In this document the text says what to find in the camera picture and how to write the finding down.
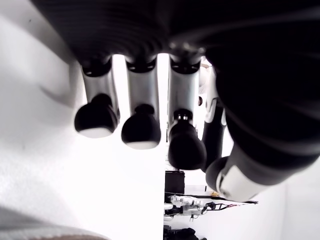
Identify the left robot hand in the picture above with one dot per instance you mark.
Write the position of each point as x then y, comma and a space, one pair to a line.
225, 25

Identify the round dark brown plate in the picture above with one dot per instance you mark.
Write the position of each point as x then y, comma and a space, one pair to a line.
75, 236

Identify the black floor cabinet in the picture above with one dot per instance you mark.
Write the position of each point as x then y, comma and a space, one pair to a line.
175, 182

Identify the white humanoid robot legs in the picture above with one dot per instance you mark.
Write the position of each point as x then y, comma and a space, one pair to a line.
185, 201

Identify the black equipment pile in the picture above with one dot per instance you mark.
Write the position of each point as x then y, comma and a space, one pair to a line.
182, 232

